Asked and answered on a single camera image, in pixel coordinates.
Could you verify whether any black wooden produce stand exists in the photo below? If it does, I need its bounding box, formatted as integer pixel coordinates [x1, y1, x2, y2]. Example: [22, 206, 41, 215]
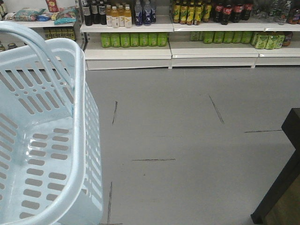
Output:
[250, 108, 300, 224]

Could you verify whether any white supermarket shelf unit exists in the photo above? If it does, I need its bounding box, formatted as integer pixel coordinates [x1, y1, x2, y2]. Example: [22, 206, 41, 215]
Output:
[0, 0, 300, 71]

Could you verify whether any light blue plastic basket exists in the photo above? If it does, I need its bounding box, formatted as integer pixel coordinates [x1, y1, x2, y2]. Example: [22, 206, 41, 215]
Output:
[0, 21, 104, 225]

